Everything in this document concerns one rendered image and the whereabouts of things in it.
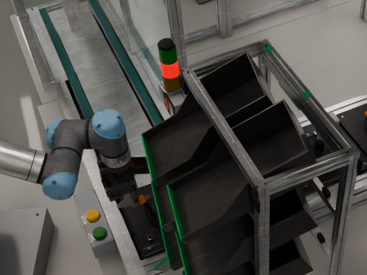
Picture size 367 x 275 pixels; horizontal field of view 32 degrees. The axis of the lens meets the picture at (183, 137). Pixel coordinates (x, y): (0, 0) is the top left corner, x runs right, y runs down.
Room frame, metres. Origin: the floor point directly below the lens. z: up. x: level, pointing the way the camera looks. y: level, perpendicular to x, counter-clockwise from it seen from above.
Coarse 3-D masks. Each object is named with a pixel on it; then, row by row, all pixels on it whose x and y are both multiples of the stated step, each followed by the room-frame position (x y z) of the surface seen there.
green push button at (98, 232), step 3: (96, 228) 1.11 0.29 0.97; (99, 228) 1.10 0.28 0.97; (102, 228) 1.10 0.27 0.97; (93, 231) 1.10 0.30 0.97; (96, 231) 1.09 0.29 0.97; (99, 231) 1.09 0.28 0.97; (102, 231) 1.09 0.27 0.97; (105, 231) 1.09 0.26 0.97; (93, 234) 1.09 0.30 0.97; (96, 234) 1.09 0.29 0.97; (99, 234) 1.08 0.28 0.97; (102, 234) 1.08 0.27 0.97; (105, 234) 1.09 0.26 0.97; (93, 237) 1.08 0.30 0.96; (96, 237) 1.08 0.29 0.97; (99, 237) 1.07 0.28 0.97; (102, 237) 1.07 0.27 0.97
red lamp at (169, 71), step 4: (164, 64) 1.34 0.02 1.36; (172, 64) 1.33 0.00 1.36; (176, 64) 1.34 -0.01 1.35; (164, 68) 1.33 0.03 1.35; (168, 68) 1.33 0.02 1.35; (172, 68) 1.33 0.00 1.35; (176, 68) 1.34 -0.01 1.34; (164, 72) 1.34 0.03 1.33; (168, 72) 1.33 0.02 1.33; (172, 72) 1.33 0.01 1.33; (176, 72) 1.34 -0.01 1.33; (164, 76) 1.34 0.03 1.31; (168, 76) 1.33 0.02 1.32; (172, 76) 1.33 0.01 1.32; (176, 76) 1.33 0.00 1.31
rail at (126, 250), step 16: (64, 96) 1.72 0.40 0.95; (64, 112) 1.62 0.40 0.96; (96, 160) 1.38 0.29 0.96; (96, 176) 1.32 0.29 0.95; (96, 192) 1.25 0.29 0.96; (112, 208) 1.18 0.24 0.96; (112, 224) 1.12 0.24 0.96; (128, 224) 1.11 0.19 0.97; (128, 240) 1.06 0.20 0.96; (128, 256) 1.00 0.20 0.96; (128, 272) 0.95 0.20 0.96; (144, 272) 0.94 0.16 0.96
